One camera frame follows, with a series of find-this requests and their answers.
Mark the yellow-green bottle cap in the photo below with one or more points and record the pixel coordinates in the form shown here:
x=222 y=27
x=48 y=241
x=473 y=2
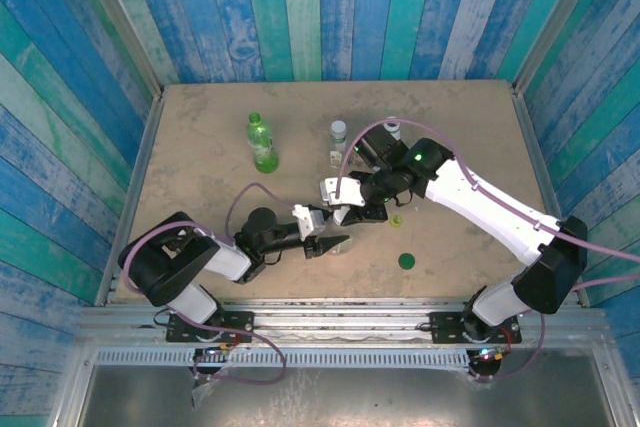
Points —
x=396 y=221

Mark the dark green bottle cap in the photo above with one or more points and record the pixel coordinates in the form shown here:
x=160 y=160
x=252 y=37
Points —
x=406 y=261

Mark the green transparent plastic bottle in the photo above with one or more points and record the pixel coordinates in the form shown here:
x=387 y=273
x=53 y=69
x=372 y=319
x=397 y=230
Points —
x=262 y=147

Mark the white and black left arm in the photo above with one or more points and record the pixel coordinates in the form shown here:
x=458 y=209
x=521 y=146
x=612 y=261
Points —
x=165 y=257

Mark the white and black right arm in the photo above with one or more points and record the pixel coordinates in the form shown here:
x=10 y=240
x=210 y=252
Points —
x=490 y=207

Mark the small clear bottle white cap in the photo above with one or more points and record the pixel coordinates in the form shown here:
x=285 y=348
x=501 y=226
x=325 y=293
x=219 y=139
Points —
x=338 y=137

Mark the metal sheet panel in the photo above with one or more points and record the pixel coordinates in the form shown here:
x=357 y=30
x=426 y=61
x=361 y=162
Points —
x=350 y=402

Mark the aluminium frame beam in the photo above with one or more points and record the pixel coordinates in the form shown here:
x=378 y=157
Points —
x=340 y=322

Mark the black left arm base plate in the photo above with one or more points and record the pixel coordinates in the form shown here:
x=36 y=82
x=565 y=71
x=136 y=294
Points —
x=240 y=319

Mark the aluminium table edge rail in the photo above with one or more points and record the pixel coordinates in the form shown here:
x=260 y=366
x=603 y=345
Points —
x=549 y=197
x=132 y=197

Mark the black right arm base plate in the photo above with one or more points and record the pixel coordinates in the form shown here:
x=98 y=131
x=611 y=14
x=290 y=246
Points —
x=442 y=327

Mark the aluminium corner post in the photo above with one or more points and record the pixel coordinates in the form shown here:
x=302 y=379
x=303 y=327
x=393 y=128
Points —
x=125 y=22
x=555 y=22

